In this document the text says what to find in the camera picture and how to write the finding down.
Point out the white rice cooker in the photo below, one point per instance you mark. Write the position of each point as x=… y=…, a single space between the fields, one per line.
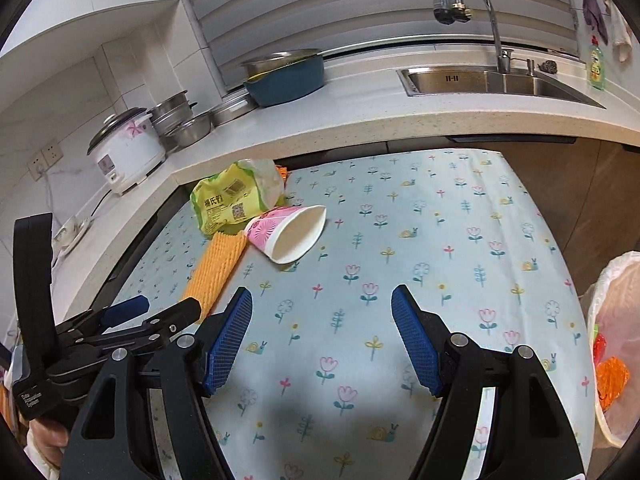
x=126 y=149

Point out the operator left hand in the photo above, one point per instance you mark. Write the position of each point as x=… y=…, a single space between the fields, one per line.
x=46 y=442

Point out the white hanging cloth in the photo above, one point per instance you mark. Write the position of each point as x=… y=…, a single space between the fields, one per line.
x=620 y=36

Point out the stainless steel sink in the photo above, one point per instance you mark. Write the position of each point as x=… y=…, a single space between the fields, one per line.
x=422 y=81

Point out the chrome kitchen faucet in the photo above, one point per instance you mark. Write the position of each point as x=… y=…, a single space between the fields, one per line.
x=448 y=12

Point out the small steel bowl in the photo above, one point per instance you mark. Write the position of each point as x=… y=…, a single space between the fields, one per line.
x=193 y=130

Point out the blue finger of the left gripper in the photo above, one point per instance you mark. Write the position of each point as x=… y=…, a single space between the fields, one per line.
x=124 y=311
x=170 y=321

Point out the green dish soap bottle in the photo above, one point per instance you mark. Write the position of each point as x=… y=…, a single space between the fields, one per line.
x=596 y=74

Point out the pink white paper cup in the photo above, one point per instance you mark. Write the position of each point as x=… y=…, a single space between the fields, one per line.
x=285 y=234

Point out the yellow green snack bag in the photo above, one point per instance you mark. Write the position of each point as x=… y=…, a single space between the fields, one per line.
x=244 y=190

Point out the wall power socket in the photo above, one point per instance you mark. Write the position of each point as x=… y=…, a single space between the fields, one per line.
x=44 y=159

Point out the grey window blind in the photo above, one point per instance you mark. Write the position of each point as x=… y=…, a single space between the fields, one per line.
x=236 y=30

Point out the trash bin with white liner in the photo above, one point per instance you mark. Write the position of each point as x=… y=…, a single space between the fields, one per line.
x=611 y=309

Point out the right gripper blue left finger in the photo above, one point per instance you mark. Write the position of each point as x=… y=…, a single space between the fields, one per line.
x=230 y=329

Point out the stacked steel pots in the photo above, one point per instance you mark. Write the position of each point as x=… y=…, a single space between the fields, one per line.
x=168 y=115

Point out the orange crumpled wrapper far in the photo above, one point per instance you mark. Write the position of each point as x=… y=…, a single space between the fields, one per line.
x=283 y=171

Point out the steel round tray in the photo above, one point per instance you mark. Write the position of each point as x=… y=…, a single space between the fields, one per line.
x=235 y=105

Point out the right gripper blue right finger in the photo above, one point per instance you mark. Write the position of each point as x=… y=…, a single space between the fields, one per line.
x=421 y=333

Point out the floral blue tablecloth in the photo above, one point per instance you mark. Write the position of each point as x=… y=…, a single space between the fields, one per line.
x=322 y=387

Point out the steel bowl in basin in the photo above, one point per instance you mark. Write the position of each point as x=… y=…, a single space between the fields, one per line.
x=255 y=67

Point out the wooden base cabinet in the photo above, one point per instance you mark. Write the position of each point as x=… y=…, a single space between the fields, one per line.
x=587 y=190

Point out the dark blue basin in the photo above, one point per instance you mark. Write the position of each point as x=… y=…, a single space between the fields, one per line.
x=287 y=83

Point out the red plastic bag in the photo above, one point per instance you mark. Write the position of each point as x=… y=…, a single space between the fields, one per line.
x=598 y=349

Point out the dark scrubber by sink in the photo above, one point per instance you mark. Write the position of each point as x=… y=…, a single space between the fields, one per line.
x=548 y=67

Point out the orange plastic wrapper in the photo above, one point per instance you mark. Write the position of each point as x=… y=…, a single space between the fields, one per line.
x=612 y=376

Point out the white bowl on saucer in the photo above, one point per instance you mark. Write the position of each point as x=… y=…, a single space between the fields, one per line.
x=68 y=236

